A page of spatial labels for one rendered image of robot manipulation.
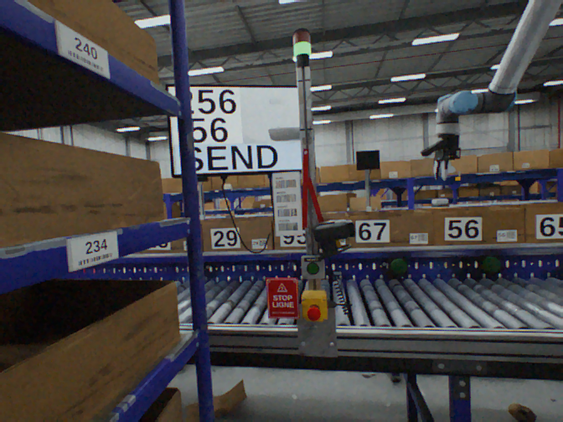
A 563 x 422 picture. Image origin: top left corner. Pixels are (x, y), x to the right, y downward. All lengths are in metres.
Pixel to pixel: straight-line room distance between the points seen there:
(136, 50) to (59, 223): 0.28
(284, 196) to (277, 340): 0.46
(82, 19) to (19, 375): 0.37
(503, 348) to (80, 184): 1.08
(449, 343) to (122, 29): 1.05
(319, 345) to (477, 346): 0.45
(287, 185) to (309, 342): 0.49
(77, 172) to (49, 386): 0.21
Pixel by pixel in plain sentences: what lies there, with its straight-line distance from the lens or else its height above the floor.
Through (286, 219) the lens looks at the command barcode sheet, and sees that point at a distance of 0.90.
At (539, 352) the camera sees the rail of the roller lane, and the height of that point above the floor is 0.70.
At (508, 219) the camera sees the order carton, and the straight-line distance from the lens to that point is 1.71.
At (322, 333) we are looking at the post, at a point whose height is 0.74.
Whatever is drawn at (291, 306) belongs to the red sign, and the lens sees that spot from 0.95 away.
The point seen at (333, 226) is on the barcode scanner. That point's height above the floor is 1.08.
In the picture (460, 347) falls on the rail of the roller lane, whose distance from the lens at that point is 1.07.
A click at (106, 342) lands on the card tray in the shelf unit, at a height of 1.01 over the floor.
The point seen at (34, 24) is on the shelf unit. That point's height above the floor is 1.33.
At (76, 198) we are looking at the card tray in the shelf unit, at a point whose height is 1.18.
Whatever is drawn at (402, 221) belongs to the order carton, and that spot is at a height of 1.01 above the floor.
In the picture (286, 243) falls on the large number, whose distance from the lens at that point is 1.52.
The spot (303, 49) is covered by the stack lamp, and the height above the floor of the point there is 1.60.
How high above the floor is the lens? 1.17
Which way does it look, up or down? 3 degrees down
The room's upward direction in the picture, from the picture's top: 3 degrees counter-clockwise
